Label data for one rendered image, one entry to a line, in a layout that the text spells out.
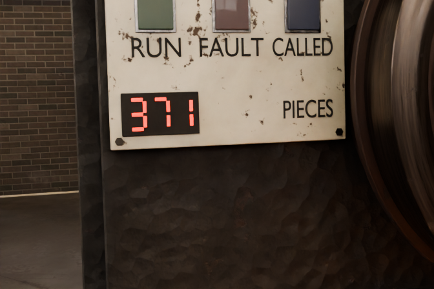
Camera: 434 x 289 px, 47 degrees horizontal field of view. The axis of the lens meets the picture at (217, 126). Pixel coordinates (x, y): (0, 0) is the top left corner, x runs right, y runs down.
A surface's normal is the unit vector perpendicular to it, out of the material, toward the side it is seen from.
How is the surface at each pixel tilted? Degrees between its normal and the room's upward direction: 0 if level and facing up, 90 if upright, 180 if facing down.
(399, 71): 90
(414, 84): 90
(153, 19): 90
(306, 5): 90
